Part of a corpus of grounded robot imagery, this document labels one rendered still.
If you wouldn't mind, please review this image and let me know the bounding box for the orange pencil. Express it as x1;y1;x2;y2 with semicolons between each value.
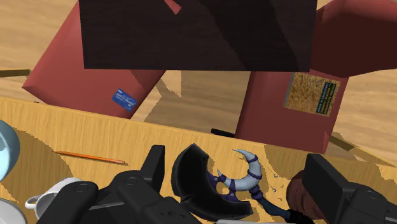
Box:
53;150;127;165

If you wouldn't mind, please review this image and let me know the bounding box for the brown round object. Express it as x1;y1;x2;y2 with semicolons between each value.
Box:
285;169;330;224

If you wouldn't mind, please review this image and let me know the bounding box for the black toy axe with horn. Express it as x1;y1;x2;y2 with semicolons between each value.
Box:
171;143;314;224

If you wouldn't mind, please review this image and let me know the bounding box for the blue card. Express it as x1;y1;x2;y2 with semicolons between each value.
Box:
111;88;138;112

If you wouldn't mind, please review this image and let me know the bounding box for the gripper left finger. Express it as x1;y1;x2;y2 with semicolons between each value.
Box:
36;144;202;224

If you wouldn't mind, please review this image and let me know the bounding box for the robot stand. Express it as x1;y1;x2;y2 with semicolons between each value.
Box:
78;0;317;73

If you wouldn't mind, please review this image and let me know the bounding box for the grey plate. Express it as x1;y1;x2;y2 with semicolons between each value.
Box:
0;198;29;224

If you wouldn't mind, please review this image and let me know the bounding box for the white cup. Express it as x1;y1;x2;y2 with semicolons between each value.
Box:
24;177;83;220

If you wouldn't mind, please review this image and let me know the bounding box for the red sofa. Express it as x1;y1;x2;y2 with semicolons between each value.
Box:
22;0;397;155

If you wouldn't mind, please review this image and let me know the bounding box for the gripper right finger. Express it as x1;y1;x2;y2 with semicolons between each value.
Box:
302;153;397;224

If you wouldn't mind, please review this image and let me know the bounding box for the yellow cover book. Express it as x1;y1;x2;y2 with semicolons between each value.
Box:
282;72;340;118

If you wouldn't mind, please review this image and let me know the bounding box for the light blue bowl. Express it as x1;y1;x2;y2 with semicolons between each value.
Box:
0;120;21;183

